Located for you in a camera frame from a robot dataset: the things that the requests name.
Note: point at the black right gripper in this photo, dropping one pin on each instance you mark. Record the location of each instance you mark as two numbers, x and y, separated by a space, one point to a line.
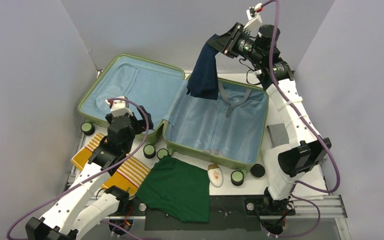
232 38

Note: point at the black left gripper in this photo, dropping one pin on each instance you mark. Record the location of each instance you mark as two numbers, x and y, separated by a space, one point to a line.
141 124

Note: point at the navy blue shirt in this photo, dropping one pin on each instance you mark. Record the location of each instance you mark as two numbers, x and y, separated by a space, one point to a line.
203 81

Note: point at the green shirt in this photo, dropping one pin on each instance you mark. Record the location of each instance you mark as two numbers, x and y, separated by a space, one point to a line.
178 189

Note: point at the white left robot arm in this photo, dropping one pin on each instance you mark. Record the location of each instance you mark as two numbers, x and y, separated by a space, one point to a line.
70 218

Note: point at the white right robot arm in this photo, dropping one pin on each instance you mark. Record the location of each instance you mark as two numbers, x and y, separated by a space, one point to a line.
286 165

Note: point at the middle left suitcase wheel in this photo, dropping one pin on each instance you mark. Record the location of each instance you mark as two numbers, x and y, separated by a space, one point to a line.
149 151

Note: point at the middle right suitcase wheel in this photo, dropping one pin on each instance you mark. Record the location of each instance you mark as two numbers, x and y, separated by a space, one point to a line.
161 153

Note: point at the yellow striped folded towel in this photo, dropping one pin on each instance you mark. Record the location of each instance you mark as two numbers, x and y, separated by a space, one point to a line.
128 177

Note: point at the far left suitcase wheel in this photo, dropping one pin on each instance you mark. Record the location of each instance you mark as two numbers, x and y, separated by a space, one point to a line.
87 128

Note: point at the green suitcase with blue lining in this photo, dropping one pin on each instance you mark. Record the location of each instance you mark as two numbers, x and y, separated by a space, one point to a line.
227 131

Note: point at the grey folded cloth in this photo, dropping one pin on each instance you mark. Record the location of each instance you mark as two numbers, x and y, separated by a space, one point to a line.
277 134

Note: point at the front green suitcase wheel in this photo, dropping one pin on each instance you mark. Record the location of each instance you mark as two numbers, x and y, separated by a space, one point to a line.
237 178

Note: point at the front black suitcase wheel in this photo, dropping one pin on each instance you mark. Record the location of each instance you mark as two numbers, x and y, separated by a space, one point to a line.
257 171

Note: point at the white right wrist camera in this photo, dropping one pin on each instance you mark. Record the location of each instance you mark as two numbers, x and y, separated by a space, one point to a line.
254 19

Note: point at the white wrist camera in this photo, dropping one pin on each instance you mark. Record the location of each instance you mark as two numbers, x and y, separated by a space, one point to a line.
119 107
254 19

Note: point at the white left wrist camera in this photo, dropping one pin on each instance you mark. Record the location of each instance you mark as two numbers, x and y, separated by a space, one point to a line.
119 107

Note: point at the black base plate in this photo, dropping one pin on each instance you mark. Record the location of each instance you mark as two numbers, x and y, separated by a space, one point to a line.
226 212

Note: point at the aluminium frame rail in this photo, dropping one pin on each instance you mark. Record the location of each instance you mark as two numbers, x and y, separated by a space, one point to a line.
331 206

